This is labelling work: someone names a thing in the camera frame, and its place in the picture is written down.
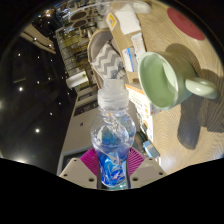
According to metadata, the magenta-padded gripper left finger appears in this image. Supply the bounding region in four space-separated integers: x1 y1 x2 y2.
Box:
59 147 100 189

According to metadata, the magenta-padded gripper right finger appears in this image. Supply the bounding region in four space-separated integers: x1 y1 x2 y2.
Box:
126 147 167 189

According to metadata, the clear blue-label water bottle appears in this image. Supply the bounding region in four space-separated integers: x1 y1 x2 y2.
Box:
89 78 138 189

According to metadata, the white printed booklet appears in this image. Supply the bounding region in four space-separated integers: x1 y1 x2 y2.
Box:
133 108 155 143

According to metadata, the white and orange box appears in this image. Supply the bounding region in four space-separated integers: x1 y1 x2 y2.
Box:
125 83 154 113

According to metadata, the pale green mug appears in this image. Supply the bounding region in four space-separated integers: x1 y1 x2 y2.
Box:
137 50 220 112

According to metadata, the group of ceiling lights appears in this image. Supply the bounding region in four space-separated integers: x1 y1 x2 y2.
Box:
13 33 54 134

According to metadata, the white paper sheet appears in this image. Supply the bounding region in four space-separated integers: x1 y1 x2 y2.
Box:
130 32 147 64

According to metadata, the grey curved sofa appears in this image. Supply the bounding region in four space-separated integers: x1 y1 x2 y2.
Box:
86 28 129 89

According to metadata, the flat round red coaster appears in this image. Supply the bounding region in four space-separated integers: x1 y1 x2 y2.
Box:
166 7 207 41

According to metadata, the white napkin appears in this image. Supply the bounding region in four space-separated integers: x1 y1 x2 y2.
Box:
114 4 142 35

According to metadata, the yellow card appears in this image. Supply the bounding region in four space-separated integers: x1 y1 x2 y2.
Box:
105 12 118 29

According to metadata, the group of dining chairs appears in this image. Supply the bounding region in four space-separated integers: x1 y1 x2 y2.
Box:
66 0 101 31

